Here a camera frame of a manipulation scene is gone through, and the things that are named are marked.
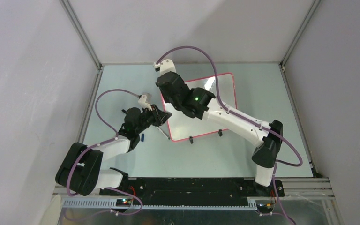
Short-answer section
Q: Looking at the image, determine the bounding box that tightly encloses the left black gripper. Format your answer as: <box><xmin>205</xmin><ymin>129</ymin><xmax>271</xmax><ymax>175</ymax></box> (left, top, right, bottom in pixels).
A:
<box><xmin>135</xmin><ymin>104</ymin><xmax>171</xmax><ymax>134</ymax></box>

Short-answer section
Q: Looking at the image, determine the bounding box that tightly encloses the pink framed whiteboard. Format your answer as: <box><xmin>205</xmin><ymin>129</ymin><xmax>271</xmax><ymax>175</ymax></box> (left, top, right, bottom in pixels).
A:
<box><xmin>160</xmin><ymin>72</ymin><xmax>239</xmax><ymax>143</ymax></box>

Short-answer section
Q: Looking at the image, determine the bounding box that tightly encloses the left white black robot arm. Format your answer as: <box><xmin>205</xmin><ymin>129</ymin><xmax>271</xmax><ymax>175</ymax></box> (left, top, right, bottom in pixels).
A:
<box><xmin>55</xmin><ymin>105</ymin><xmax>172</xmax><ymax>196</ymax></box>

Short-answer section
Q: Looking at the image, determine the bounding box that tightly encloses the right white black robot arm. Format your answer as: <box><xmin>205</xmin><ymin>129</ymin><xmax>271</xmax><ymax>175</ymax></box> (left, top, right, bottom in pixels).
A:
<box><xmin>156</xmin><ymin>72</ymin><xmax>283</xmax><ymax>196</ymax></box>

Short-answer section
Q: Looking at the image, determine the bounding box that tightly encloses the green capped marker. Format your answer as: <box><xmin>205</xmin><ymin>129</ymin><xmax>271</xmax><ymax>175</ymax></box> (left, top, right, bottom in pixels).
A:
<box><xmin>156</xmin><ymin>127</ymin><xmax>170</xmax><ymax>140</ymax></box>

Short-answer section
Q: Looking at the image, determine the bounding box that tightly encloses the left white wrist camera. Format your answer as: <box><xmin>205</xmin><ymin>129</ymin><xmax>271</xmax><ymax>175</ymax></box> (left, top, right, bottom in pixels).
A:
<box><xmin>138</xmin><ymin>93</ymin><xmax>152</xmax><ymax>111</ymax></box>

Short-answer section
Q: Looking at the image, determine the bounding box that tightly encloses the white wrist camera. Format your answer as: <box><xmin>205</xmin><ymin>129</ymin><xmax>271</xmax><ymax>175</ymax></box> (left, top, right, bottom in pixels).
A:
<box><xmin>138</xmin><ymin>93</ymin><xmax>152</xmax><ymax>111</ymax></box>
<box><xmin>153</xmin><ymin>59</ymin><xmax>176</xmax><ymax>75</ymax></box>

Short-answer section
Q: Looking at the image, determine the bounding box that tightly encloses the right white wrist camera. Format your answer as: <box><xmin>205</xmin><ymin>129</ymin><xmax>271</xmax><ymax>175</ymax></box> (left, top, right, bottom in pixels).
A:
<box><xmin>153</xmin><ymin>59</ymin><xmax>176</xmax><ymax>75</ymax></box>

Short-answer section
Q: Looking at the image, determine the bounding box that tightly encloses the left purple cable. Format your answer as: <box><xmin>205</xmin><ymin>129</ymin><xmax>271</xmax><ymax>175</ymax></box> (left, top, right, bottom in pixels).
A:
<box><xmin>66</xmin><ymin>89</ymin><xmax>144</xmax><ymax>217</ymax></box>

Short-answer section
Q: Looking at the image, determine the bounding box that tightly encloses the purple cable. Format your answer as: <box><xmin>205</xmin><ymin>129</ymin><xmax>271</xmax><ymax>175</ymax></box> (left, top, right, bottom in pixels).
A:
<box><xmin>156</xmin><ymin>45</ymin><xmax>304</xmax><ymax>225</ymax></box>
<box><xmin>66</xmin><ymin>89</ymin><xmax>144</xmax><ymax>217</ymax></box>

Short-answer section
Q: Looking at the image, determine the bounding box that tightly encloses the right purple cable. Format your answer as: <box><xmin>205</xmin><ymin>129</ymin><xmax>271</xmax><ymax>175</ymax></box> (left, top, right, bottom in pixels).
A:
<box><xmin>156</xmin><ymin>45</ymin><xmax>304</xmax><ymax>225</ymax></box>

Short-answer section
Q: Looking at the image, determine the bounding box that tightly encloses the grey slotted cable duct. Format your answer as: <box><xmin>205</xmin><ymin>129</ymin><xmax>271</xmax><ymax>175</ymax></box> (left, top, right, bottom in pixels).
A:
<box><xmin>62</xmin><ymin>197</ymin><xmax>257</xmax><ymax>210</ymax></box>

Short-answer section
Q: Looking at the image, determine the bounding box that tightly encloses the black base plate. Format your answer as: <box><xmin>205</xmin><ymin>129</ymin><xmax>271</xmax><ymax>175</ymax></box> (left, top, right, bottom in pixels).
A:
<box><xmin>99</xmin><ymin>177</ymin><xmax>285</xmax><ymax>206</ymax></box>

